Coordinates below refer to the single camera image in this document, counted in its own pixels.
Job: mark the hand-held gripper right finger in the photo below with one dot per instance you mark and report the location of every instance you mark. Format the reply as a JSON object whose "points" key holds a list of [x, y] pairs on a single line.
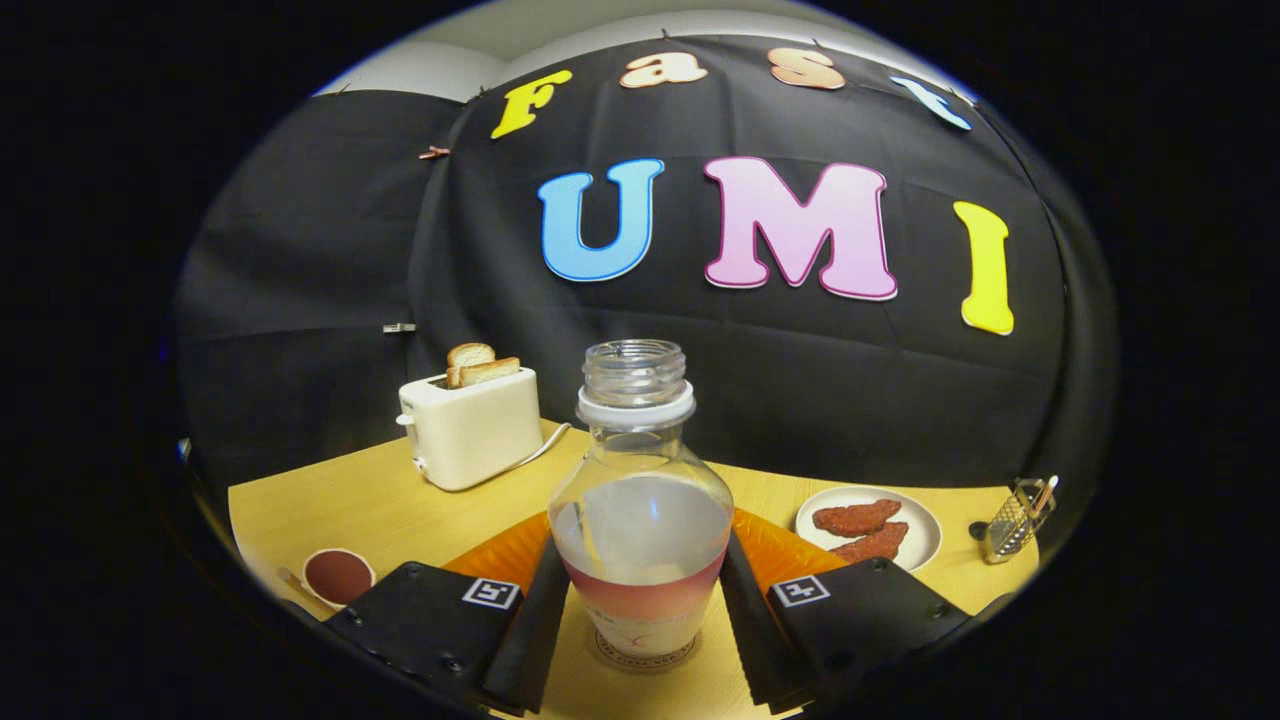
{"points": [[755, 640]]}

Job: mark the round wooden coaster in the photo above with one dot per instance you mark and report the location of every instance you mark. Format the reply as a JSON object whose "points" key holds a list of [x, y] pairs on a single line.
{"points": [[610, 655]]}

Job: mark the cream toaster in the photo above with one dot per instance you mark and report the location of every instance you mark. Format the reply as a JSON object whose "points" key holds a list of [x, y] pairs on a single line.
{"points": [[470, 430]]}

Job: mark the clear plastic juice bottle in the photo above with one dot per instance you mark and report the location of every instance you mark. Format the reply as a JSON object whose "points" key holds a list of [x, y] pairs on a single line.
{"points": [[640, 540]]}

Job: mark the copper clip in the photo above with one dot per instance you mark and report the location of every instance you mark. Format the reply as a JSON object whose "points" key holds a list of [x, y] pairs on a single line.
{"points": [[434, 153]]}

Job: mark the metal mesh holder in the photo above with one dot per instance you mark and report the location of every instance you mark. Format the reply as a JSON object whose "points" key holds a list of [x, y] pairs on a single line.
{"points": [[1010, 525]]}

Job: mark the wooden table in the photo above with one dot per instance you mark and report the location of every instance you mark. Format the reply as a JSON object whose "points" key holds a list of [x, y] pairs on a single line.
{"points": [[400, 520]]}

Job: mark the black backdrop cloth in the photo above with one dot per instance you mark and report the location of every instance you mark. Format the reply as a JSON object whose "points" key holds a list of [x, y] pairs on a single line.
{"points": [[760, 400]]}

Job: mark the white round plate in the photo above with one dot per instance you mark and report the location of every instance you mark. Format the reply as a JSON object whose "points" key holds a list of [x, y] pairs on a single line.
{"points": [[925, 530]]}

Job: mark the red meat piece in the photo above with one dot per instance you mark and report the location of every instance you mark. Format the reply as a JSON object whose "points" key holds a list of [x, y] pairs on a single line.
{"points": [[855, 517], [875, 545]]}

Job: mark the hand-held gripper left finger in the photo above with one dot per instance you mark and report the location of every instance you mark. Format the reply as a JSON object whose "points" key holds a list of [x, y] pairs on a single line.
{"points": [[535, 640]]}

